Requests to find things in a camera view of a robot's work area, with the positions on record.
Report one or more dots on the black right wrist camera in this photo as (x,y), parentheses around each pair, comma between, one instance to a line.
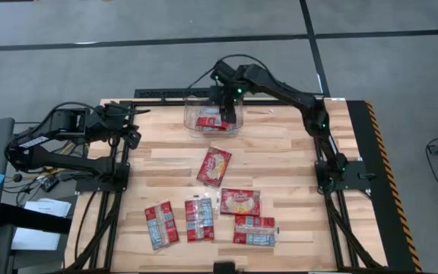
(222,71)

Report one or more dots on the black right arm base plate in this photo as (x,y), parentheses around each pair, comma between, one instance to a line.
(356,171)

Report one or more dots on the black mat with hazard stripes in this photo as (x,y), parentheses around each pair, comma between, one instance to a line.
(367,228)

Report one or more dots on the black round knob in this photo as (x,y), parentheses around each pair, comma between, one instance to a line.
(17,177)

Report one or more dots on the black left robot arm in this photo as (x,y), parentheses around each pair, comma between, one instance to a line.
(70,163)

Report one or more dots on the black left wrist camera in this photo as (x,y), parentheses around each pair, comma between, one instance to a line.
(133,139)

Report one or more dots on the black aluminium table frame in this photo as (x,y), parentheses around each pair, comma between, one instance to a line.
(109,228)

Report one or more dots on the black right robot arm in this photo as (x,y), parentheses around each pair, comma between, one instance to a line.
(291,95)

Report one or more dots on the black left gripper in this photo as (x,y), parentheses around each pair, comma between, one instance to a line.
(114,118)

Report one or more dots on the black flat bar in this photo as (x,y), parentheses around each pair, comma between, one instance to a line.
(32,222)

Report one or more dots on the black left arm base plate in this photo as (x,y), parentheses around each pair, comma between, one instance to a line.
(89,185)

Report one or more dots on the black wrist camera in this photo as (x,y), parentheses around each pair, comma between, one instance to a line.
(133,139)
(222,71)

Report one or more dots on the black perforated strip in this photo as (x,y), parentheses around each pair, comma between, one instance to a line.
(158,93)

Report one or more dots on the white paper sheet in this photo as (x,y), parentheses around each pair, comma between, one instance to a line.
(48,207)
(32,239)

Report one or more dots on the clear plastic basket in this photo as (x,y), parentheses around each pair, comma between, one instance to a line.
(192,130)

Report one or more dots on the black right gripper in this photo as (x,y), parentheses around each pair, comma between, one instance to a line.
(228,98)

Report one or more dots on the black table-level camera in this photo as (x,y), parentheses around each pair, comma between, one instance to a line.
(224,266)

